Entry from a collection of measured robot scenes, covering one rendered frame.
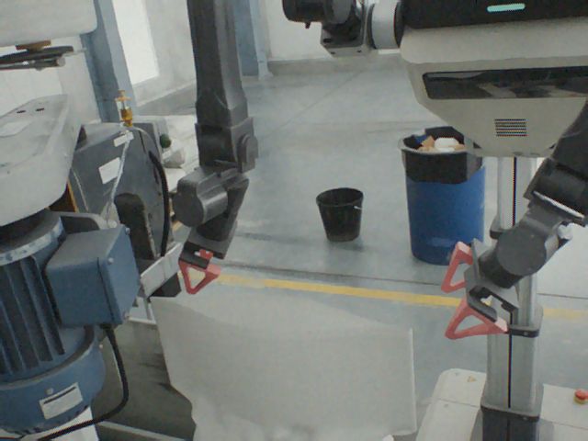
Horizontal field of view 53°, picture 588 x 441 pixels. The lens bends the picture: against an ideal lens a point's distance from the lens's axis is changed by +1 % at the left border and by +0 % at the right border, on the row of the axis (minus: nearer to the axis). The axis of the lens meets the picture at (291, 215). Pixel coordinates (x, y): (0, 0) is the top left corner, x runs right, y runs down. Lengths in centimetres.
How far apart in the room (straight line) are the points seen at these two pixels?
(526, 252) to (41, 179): 54
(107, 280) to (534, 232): 48
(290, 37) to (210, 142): 877
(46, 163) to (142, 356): 113
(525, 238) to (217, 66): 45
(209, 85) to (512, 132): 70
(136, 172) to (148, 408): 92
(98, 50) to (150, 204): 590
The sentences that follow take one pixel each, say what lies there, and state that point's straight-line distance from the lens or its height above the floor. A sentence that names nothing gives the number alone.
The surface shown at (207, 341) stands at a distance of 108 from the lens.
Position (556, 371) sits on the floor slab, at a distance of 261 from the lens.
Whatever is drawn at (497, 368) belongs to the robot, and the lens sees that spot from 167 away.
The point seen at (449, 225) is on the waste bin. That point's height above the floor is 24.
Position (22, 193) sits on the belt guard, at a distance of 69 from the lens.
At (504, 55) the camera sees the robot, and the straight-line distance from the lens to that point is 114.
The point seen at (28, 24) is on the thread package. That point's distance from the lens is 76.
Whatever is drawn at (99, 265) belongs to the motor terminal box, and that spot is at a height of 130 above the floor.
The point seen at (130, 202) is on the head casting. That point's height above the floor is 119.
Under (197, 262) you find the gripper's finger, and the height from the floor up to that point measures 118.
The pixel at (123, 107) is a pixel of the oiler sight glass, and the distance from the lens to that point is 117.
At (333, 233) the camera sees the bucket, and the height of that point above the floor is 6.
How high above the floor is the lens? 158
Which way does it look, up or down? 23 degrees down
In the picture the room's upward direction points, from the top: 8 degrees counter-clockwise
